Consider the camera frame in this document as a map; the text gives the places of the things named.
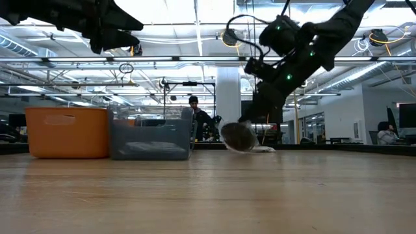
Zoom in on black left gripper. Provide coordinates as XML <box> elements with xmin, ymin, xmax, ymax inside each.
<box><xmin>48</xmin><ymin>0</ymin><xmax>144</xmax><ymax>55</ymax></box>

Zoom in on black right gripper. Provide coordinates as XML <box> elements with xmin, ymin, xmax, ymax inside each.
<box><xmin>238</xmin><ymin>29</ymin><xmax>328</xmax><ymax>125</ymax></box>

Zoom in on clear plastic toiletry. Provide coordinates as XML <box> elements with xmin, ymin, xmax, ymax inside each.
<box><xmin>218</xmin><ymin>119</ymin><xmax>277</xmax><ymax>154</ymax></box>

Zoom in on white building column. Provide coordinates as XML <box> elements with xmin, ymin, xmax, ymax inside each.
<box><xmin>215</xmin><ymin>66</ymin><xmax>242</xmax><ymax>131</ymax></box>

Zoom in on standing person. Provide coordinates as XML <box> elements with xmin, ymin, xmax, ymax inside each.
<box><xmin>188</xmin><ymin>95</ymin><xmax>215</xmax><ymax>142</ymax></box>

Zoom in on grey translucent plastic bin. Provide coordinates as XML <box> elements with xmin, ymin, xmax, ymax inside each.
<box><xmin>107</xmin><ymin>106</ymin><xmax>194</xmax><ymax>161</ymax></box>

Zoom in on orange plastic bin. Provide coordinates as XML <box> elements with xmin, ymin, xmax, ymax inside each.
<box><xmin>24</xmin><ymin>107</ymin><xmax>111</xmax><ymax>159</ymax></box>

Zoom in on black ceiling cord reel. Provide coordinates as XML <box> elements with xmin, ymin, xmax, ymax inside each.
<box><xmin>128</xmin><ymin>44</ymin><xmax>143</xmax><ymax>58</ymax></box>
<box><xmin>222</xmin><ymin>28</ymin><xmax>239</xmax><ymax>47</ymax></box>
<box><xmin>369</xmin><ymin>28</ymin><xmax>390</xmax><ymax>47</ymax></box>

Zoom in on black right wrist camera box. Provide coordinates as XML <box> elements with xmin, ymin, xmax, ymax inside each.
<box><xmin>259</xmin><ymin>14</ymin><xmax>302</xmax><ymax>57</ymax></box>

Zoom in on black metal frame rig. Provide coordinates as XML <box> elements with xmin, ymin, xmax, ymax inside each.
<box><xmin>162</xmin><ymin>81</ymin><xmax>217</xmax><ymax>141</ymax></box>

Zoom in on seated person by wall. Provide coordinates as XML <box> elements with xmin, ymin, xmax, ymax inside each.
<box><xmin>376</xmin><ymin>121</ymin><xmax>399</xmax><ymax>146</ymax></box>

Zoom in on black monitor at wall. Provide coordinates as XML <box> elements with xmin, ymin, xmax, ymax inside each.
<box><xmin>398</xmin><ymin>103</ymin><xmax>416</xmax><ymax>129</ymax></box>

